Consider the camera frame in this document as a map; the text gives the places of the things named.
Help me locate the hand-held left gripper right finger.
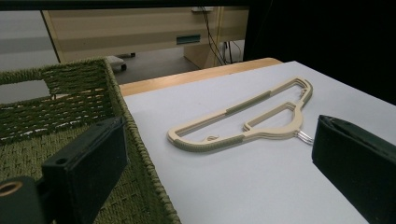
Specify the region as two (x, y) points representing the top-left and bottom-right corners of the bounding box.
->
(311, 114), (396, 224)

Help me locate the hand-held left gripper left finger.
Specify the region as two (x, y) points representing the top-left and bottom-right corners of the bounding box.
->
(41, 116), (129, 224)

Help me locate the green woven basket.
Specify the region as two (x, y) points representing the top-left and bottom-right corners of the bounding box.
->
(0, 57), (183, 224)

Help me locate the grey wheeled platform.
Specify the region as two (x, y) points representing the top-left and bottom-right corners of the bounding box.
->
(106, 52), (136, 72)

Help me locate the black curtain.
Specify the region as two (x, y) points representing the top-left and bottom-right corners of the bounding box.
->
(242, 0), (396, 105)

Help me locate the beige wooden desk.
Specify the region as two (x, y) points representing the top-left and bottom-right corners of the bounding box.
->
(41, 7), (250, 69)

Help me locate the black metal bar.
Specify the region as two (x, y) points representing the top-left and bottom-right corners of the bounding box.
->
(0, 0), (250, 12)

